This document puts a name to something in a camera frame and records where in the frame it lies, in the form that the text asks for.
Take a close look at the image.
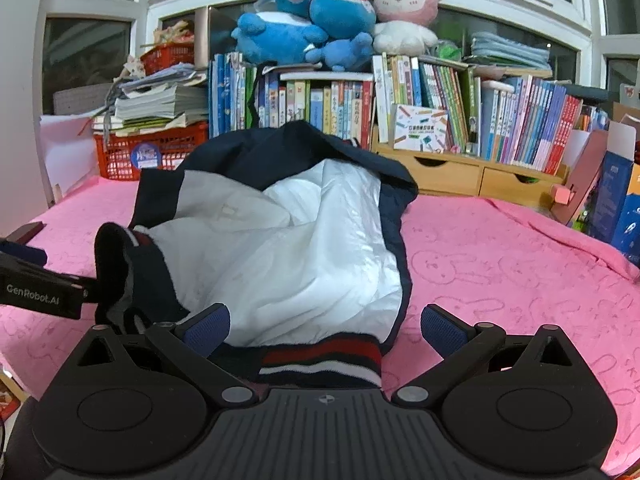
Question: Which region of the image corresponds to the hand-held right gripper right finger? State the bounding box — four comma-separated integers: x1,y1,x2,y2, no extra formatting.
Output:
392,304,583,407

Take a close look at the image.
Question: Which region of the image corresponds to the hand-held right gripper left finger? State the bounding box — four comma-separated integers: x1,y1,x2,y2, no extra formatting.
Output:
67,304,258,407

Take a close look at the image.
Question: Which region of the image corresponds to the navy white striped jacket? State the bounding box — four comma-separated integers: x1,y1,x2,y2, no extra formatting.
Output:
94,120,420,391

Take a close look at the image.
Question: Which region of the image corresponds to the dark red board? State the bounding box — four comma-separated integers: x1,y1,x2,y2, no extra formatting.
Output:
9,222,45,246

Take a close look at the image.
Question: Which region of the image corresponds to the pink bunny print blanket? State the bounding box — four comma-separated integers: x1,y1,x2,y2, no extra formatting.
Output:
0,176,640,480

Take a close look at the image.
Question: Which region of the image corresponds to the white paper sheet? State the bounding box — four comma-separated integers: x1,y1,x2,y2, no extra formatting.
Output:
39,114,97,201

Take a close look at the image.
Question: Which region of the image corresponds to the wooden drawer organizer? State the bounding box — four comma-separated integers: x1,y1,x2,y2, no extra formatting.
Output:
372,127,568,201

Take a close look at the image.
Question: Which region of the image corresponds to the large red plastic crate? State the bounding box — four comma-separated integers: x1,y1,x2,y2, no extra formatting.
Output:
94,121,211,181

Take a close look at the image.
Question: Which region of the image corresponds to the white box with colourful print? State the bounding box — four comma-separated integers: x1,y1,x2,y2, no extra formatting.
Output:
392,104,449,153

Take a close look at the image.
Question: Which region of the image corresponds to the stack of papers and booklets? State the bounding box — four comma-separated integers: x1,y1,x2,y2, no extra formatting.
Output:
92,62,210,136

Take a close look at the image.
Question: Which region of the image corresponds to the pink cardboard board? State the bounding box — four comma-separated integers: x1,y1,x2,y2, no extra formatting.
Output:
550,129,610,226

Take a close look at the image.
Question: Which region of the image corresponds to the blue cardboard box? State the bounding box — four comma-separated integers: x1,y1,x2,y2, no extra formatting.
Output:
590,120,640,266

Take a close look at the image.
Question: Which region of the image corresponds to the row of pink blue books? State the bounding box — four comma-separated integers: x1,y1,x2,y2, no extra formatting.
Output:
480,75,583,176

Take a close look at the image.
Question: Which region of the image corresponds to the row of tall blue books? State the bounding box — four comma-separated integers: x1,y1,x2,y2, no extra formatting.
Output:
207,51,258,138

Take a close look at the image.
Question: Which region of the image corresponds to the row of green spine books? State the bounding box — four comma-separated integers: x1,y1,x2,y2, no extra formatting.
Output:
372,52,481,156

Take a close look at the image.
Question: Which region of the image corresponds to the small red plastic basket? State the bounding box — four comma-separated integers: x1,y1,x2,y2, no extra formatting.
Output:
140,42,197,77

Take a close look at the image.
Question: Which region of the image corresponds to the bundle of coloured pens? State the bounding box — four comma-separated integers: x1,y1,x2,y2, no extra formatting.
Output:
575,105,612,133

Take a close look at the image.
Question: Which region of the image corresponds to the white shelf board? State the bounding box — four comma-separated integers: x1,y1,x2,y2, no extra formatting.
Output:
280,71,375,82

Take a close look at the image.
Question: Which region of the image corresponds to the stack of light blue booklets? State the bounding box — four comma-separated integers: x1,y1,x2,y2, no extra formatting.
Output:
470,31,551,70

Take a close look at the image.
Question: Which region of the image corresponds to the pink white bunny plush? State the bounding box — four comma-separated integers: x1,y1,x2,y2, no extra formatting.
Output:
372,0,449,56

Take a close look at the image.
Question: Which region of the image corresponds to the blue white cat plush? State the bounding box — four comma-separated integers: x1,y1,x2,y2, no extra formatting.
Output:
270,0,377,38

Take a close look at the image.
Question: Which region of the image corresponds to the white window frame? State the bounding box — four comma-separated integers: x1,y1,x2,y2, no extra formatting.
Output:
42,0,640,116

